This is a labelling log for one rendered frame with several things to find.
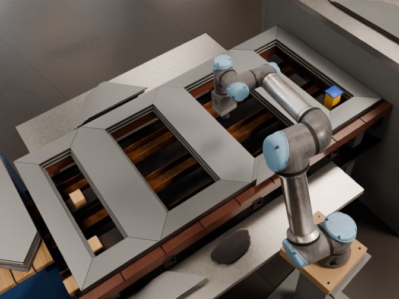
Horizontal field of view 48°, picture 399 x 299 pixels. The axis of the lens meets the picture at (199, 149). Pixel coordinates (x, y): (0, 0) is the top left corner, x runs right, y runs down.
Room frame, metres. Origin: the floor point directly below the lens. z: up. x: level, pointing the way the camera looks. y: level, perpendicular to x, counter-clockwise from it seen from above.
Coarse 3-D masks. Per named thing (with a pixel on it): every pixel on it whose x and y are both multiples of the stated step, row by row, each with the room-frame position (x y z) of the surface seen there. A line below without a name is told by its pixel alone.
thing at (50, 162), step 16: (272, 48) 1.89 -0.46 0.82; (288, 48) 1.84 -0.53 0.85; (304, 64) 1.72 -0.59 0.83; (208, 80) 1.70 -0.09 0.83; (320, 80) 1.60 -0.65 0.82; (256, 96) 1.53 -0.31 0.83; (352, 96) 1.44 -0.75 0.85; (144, 112) 1.52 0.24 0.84; (160, 112) 1.49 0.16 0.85; (208, 112) 1.47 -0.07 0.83; (272, 112) 1.42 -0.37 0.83; (112, 128) 1.43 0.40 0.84; (224, 128) 1.36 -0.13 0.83; (336, 128) 1.25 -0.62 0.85; (240, 144) 1.25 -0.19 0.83; (48, 160) 1.28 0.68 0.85; (128, 160) 1.23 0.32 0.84; (256, 160) 1.13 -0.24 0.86; (48, 176) 1.21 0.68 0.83; (256, 176) 1.05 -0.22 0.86; (96, 192) 1.09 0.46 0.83; (240, 192) 1.00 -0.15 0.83; (64, 208) 1.02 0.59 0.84; (192, 224) 0.88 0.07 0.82; (160, 240) 0.81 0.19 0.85; (112, 272) 0.71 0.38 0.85
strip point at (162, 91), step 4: (160, 88) 1.65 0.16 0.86; (164, 88) 1.65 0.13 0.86; (168, 88) 1.64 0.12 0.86; (172, 88) 1.64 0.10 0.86; (176, 88) 1.63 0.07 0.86; (180, 88) 1.63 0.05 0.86; (160, 92) 1.62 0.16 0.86; (164, 92) 1.62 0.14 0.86; (168, 92) 1.62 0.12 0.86; (172, 92) 1.61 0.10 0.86; (156, 96) 1.60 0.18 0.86; (160, 96) 1.59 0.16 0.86; (164, 96) 1.59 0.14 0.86; (156, 100) 1.57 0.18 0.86
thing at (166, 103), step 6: (180, 90) 1.62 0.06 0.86; (168, 96) 1.59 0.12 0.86; (174, 96) 1.58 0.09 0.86; (180, 96) 1.58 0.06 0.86; (186, 96) 1.57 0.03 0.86; (156, 102) 1.56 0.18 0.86; (162, 102) 1.55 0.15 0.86; (168, 102) 1.55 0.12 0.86; (174, 102) 1.54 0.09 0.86; (180, 102) 1.54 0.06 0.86; (162, 108) 1.51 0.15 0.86; (168, 108) 1.51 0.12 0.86
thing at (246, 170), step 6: (252, 162) 1.12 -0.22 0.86; (240, 168) 1.10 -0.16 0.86; (246, 168) 1.09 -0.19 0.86; (252, 168) 1.09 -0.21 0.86; (228, 174) 1.07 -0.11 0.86; (234, 174) 1.07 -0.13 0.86; (240, 174) 1.07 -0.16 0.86; (246, 174) 1.06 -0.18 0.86; (234, 180) 1.04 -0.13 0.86; (240, 180) 1.04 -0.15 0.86
